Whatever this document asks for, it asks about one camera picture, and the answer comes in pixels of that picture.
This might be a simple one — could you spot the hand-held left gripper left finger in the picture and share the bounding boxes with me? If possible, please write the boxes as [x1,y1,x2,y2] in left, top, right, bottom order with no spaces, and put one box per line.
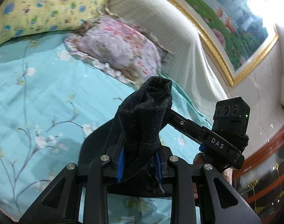
[18,133,126,224]

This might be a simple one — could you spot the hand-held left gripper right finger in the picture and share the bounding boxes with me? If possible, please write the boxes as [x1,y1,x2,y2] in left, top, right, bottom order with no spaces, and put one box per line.
[155,146,261,224]

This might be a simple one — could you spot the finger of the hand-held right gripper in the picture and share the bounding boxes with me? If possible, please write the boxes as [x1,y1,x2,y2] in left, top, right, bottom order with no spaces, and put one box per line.
[165,107,204,144]

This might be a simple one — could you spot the black pants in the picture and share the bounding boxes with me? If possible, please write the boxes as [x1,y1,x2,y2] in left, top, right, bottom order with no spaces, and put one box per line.
[78,76,174,197]

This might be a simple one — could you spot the person's right hand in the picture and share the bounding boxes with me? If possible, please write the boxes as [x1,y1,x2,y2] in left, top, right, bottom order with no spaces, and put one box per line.
[193,152,205,168]

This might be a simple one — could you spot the brown wooden cabinet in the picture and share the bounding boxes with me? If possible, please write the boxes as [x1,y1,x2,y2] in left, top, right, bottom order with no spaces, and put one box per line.
[232,123,284,216]

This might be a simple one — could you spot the white ribbed headboard cover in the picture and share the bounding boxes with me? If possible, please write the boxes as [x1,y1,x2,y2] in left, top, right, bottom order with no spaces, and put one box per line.
[107,0,229,125]

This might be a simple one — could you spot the pink floral ruffled pillow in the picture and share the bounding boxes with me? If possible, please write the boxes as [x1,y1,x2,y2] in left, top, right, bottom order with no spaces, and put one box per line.
[64,16,175,85]

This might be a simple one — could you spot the light blue floral bed sheet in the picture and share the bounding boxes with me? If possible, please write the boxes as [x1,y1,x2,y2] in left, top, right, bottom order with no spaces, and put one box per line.
[0,31,212,224]

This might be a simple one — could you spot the gold framed landscape painting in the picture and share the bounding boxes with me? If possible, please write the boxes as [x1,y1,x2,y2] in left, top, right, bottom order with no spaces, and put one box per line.
[141,0,280,87]

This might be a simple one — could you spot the yellow printed pillow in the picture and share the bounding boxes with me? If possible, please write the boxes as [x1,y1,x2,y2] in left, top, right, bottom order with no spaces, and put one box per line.
[0,0,112,49]

